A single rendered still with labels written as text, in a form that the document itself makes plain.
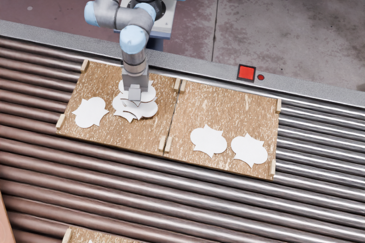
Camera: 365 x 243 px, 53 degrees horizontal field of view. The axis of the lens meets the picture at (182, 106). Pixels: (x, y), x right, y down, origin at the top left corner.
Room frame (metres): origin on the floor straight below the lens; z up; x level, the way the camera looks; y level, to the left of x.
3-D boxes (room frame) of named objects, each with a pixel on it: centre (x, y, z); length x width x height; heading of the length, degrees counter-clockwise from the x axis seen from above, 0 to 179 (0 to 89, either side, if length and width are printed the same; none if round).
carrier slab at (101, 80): (0.70, 0.24, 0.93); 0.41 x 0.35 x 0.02; 84
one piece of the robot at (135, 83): (0.68, 0.17, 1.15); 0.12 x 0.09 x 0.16; 4
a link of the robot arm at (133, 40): (0.71, 0.17, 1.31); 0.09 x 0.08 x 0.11; 173
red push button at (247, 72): (0.93, -0.26, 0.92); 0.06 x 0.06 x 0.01; 84
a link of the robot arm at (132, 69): (0.71, 0.17, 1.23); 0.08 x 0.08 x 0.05
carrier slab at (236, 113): (0.66, -0.17, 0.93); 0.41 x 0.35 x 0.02; 84
